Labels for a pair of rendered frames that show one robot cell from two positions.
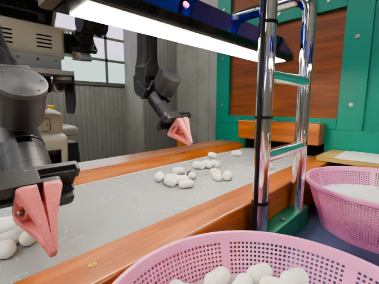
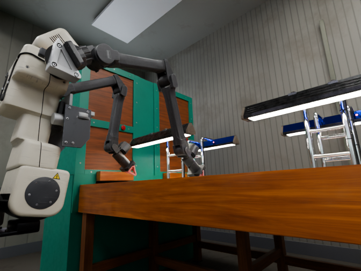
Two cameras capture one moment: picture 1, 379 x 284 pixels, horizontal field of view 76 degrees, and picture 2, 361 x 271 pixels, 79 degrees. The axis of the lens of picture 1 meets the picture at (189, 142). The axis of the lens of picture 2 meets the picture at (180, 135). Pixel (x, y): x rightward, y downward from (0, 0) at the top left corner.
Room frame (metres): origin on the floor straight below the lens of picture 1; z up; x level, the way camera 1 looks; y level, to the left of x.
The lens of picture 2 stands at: (0.43, 1.48, 0.73)
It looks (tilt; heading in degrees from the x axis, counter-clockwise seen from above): 13 degrees up; 268
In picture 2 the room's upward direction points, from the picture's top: 2 degrees counter-clockwise
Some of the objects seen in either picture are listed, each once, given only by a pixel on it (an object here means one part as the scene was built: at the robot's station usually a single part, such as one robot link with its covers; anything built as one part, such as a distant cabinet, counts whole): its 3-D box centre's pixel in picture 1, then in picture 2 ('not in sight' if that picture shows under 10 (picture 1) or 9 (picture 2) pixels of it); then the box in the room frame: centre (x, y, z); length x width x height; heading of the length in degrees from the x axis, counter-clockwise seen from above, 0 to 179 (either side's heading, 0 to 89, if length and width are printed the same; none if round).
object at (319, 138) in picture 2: not in sight; (340, 149); (-0.50, 0.30, 0.90); 0.20 x 0.19 x 0.45; 135
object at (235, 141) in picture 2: not in sight; (205, 145); (0.13, -0.45, 1.08); 0.62 x 0.08 x 0.07; 135
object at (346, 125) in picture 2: not in sight; (325, 140); (-0.22, 0.58, 0.90); 0.20 x 0.19 x 0.45; 135
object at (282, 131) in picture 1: (277, 131); (115, 176); (0.88, -0.32, 0.83); 0.30 x 0.06 x 0.07; 45
